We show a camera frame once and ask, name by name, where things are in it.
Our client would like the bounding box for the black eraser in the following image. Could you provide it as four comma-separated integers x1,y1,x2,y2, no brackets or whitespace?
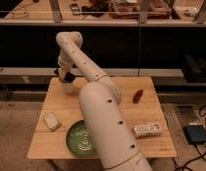
64,72,76,83

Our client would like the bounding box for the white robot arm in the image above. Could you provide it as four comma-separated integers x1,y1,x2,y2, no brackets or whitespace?
56,32,153,171

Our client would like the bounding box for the white ceramic cup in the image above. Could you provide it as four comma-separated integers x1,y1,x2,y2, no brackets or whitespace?
61,81,73,94

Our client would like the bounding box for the wooden table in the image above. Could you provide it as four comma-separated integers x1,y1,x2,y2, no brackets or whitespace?
27,77,176,159

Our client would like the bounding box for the white sponge block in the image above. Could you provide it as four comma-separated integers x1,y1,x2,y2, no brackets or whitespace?
43,113,61,131

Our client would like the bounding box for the black device on shelf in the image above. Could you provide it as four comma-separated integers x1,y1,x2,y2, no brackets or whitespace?
69,3,81,15

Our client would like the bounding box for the green plate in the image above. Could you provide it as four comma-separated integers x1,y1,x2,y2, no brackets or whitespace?
66,120,96,158

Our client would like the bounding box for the red chili pepper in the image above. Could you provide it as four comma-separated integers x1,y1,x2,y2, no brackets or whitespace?
133,89,143,104

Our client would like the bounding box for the red tray on shelf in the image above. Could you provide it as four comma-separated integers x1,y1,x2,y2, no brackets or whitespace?
109,0,171,18

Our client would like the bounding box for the clear plastic bottle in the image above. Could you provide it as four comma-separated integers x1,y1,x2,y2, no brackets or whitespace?
133,122,162,138

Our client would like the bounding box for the black foot pedal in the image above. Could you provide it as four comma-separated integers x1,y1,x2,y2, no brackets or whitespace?
183,125,206,144

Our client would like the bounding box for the black cable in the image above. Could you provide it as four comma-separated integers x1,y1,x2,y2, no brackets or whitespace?
172,104,206,171

